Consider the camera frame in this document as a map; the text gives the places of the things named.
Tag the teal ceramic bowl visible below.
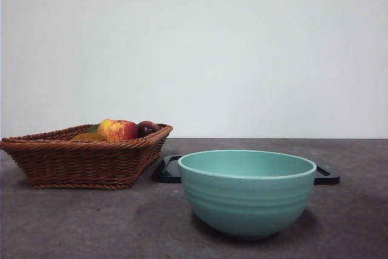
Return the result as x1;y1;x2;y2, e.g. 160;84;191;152
177;149;318;240

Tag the yellow-brown oval fruit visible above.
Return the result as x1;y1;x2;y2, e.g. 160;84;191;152
71;132;107;142

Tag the dark purple plum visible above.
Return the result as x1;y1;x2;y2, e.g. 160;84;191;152
136;120;161;138

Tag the red and yellow apple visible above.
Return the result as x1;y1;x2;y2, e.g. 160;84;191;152
96;118;139;142

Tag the brown wicker basket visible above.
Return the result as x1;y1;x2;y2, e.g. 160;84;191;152
0;123;173;190

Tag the dark green rectangular tray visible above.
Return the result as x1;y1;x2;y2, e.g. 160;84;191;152
156;155;341;185

